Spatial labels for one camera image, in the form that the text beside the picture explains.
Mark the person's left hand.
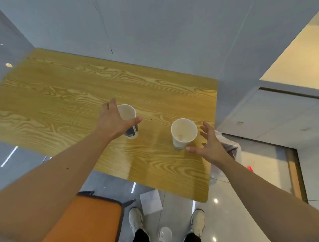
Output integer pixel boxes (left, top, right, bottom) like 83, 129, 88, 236
93, 98, 144, 141

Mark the person's right leg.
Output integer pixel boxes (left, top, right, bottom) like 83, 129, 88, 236
183, 232, 202, 242

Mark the person's white shoe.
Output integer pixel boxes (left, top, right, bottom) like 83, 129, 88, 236
128, 207, 145, 235
190, 208, 206, 237

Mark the person's left forearm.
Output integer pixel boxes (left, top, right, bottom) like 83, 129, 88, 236
0, 131, 115, 242

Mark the paper cup with blue print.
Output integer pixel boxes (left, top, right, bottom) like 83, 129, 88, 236
116, 104, 139, 140

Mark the person's left leg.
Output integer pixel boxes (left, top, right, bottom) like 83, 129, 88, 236
132, 228, 151, 242

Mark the brass door threshold strip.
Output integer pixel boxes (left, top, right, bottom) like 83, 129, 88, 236
285, 147, 308, 203

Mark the person's left white shoe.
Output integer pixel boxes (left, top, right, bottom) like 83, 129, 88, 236
128, 207, 145, 235

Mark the person's right forearm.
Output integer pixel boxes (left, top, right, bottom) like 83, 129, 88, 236
212, 156, 319, 242

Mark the orange chair seat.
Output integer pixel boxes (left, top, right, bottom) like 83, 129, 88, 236
42, 191, 136, 242

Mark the white printed paper sheet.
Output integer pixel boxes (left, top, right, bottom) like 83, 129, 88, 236
139, 189, 163, 216

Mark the person's right hand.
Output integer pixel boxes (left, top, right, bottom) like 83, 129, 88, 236
185, 121, 234, 166

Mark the person's leg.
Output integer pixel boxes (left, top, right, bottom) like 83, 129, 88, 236
183, 232, 202, 242
132, 228, 151, 242

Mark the white plastic trash bag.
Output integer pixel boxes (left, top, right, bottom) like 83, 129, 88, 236
210, 129, 243, 180

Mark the plain white paper cup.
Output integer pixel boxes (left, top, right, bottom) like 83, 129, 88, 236
171, 118, 198, 150

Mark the person's right white shoe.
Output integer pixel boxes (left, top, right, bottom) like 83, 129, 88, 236
190, 208, 206, 237

